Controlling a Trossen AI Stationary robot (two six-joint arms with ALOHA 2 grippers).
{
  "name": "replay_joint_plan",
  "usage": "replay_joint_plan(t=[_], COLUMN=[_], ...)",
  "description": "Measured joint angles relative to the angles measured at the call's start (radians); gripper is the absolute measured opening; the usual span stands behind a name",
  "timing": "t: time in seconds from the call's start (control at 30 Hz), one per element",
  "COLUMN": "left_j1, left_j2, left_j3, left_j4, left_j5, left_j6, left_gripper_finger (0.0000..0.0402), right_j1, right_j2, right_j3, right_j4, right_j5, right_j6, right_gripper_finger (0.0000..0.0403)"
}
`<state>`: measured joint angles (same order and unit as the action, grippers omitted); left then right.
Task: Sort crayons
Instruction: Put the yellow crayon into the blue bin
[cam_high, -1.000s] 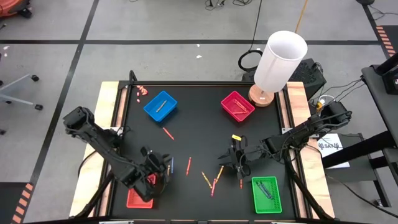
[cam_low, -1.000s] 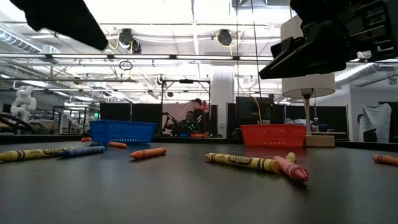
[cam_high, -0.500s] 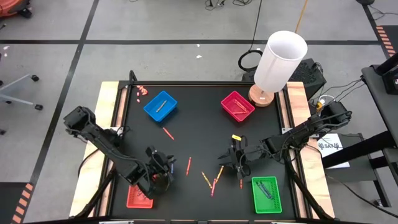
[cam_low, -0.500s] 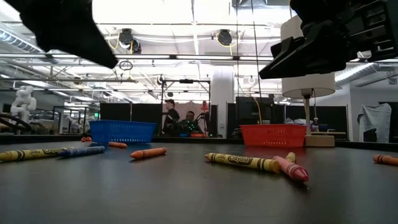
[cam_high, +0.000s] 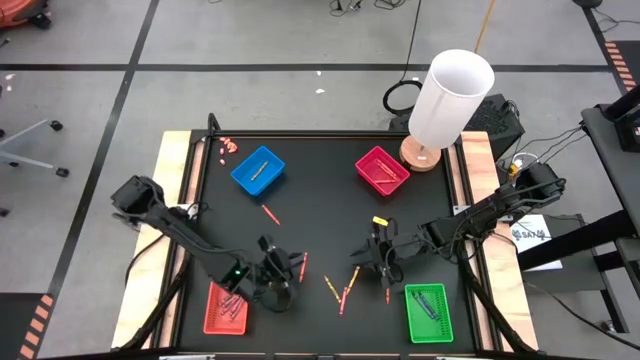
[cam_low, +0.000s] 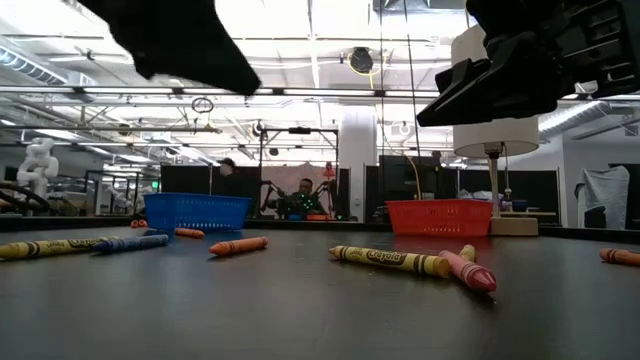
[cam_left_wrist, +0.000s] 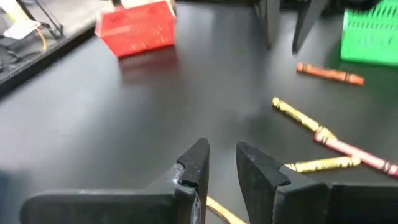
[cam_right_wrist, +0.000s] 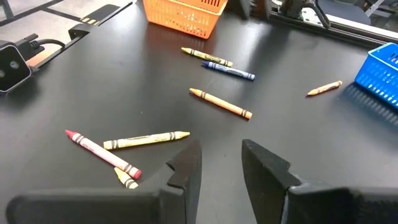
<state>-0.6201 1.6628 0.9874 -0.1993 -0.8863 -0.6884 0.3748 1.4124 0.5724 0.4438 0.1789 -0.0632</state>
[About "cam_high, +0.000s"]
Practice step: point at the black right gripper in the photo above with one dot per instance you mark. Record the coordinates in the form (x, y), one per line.
(395, 246)

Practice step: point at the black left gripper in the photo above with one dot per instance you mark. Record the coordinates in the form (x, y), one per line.
(277, 267)

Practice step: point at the blue crayon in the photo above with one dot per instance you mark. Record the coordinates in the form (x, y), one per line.
(421, 302)
(429, 306)

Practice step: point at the pink crayon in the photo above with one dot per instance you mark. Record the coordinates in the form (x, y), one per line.
(226, 301)
(343, 301)
(237, 310)
(231, 306)

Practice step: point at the yellow-green crayon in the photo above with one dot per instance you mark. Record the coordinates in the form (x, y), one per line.
(259, 170)

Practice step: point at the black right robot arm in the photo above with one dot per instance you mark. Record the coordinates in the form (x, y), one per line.
(490, 205)

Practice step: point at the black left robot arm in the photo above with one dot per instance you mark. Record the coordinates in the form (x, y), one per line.
(175, 225)

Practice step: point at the yellow crayon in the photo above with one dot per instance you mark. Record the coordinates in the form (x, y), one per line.
(332, 289)
(353, 277)

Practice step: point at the yellow tape tag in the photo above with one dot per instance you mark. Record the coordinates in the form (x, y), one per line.
(380, 220)

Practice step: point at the blue plastic basket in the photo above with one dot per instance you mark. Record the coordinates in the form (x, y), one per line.
(245, 175)

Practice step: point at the green plastic basket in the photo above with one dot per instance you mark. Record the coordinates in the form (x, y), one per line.
(430, 331)

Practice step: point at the orange plastic basket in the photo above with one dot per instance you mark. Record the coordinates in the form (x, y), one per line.
(215, 325)

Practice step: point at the red plastic basket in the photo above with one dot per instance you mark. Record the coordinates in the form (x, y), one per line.
(367, 167)

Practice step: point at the light wooden side board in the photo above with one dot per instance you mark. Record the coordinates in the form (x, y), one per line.
(172, 145)
(500, 280)

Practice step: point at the white printed paper sheet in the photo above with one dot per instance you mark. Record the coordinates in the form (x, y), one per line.
(542, 250)

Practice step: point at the white shade table lamp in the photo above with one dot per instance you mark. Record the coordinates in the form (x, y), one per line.
(450, 100)

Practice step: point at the black perforated box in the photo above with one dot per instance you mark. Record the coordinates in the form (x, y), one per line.
(500, 122)

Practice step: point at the black side desk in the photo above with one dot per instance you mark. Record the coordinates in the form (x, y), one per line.
(607, 150)

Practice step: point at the blue office chair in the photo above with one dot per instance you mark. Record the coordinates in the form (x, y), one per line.
(25, 136)

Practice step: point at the orange office chair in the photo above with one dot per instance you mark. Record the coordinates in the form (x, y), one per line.
(17, 10)

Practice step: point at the black table frame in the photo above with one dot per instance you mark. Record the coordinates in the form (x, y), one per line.
(325, 133)

